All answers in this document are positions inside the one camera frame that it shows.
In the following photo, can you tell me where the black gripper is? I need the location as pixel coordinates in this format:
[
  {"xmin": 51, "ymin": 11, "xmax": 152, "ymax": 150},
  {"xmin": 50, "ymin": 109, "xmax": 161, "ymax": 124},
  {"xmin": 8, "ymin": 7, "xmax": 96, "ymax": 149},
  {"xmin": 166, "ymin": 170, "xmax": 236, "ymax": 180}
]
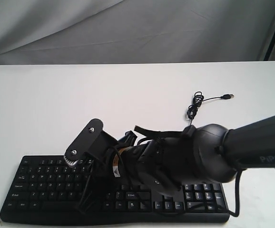
[{"xmin": 78, "ymin": 125, "xmax": 199, "ymax": 214}]

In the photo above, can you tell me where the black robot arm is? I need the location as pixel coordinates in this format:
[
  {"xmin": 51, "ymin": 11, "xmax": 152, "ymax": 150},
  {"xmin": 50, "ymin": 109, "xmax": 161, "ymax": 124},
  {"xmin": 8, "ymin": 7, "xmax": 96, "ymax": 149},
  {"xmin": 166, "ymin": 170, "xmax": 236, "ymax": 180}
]
[{"xmin": 64, "ymin": 116, "xmax": 275, "ymax": 211}]

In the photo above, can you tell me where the black acer keyboard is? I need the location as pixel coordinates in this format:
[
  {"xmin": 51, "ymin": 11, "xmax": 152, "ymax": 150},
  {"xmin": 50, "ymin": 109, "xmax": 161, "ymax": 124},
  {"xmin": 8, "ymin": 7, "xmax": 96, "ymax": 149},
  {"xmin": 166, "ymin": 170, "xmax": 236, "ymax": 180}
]
[{"xmin": 0, "ymin": 155, "xmax": 230, "ymax": 226}]

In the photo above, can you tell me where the grey backdrop cloth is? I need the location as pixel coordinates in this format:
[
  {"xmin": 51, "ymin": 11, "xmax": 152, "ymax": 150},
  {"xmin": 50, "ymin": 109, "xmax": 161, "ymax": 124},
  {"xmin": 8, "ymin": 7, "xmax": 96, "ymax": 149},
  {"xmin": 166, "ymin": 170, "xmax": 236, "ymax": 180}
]
[{"xmin": 0, "ymin": 0, "xmax": 275, "ymax": 65}]

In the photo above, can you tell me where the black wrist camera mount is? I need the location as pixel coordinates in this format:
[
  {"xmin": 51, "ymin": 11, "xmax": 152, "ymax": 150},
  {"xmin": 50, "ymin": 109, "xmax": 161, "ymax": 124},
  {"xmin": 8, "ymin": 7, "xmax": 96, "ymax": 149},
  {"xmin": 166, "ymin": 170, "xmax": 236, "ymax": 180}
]
[{"xmin": 64, "ymin": 118, "xmax": 118, "ymax": 168}]

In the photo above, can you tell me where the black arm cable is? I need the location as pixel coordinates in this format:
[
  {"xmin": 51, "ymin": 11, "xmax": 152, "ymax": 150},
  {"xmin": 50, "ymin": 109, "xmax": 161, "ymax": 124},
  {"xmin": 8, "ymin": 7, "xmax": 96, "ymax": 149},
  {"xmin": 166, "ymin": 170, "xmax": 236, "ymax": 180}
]
[{"xmin": 227, "ymin": 166, "xmax": 275, "ymax": 218}]

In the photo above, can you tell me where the black usb keyboard cable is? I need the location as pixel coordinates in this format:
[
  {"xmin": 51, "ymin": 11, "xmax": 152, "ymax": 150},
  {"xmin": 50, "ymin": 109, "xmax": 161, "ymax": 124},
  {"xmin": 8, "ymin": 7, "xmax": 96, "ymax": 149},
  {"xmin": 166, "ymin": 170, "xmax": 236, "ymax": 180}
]
[{"xmin": 187, "ymin": 92, "xmax": 235, "ymax": 126}]

